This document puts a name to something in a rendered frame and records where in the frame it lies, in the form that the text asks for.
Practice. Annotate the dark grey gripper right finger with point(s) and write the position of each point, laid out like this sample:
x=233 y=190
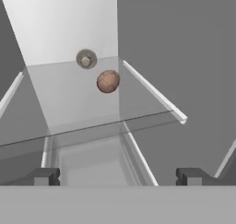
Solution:
x=190 y=176

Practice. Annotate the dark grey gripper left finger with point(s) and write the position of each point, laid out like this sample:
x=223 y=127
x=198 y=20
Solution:
x=46 y=176

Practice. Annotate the clear fridge drawer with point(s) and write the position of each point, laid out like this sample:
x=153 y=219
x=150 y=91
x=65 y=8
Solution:
x=98 y=160

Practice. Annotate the brown egg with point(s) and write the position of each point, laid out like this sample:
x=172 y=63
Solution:
x=108 y=81

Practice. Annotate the round grey can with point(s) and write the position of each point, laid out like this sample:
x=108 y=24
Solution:
x=86 y=59

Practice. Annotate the white shelf rail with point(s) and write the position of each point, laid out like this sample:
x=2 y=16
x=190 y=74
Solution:
x=153 y=91
x=226 y=160
x=9 y=94

